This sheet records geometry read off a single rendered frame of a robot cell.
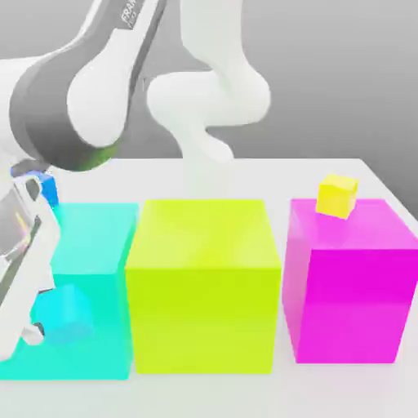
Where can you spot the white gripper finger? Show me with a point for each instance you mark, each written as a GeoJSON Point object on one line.
{"type": "Point", "coordinates": [32, 336]}
{"type": "Point", "coordinates": [46, 289]}

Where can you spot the large cyan box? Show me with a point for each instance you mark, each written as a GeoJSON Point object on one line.
{"type": "Point", "coordinates": [91, 248]}

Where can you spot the large lime box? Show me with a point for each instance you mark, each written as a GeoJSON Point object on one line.
{"type": "Point", "coordinates": [202, 294]}

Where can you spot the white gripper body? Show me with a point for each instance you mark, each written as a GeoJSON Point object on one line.
{"type": "Point", "coordinates": [39, 261]}

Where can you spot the small yellow cube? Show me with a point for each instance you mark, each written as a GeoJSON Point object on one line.
{"type": "Point", "coordinates": [336, 199]}

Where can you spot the large magenta box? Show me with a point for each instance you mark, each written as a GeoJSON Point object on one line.
{"type": "Point", "coordinates": [356, 294]}

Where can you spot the small cyan cube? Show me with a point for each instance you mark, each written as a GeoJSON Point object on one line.
{"type": "Point", "coordinates": [65, 313]}

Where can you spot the small blue cube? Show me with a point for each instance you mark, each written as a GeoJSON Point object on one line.
{"type": "Point", "coordinates": [50, 192]}

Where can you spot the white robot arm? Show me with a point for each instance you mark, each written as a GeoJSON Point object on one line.
{"type": "Point", "coordinates": [98, 104]}

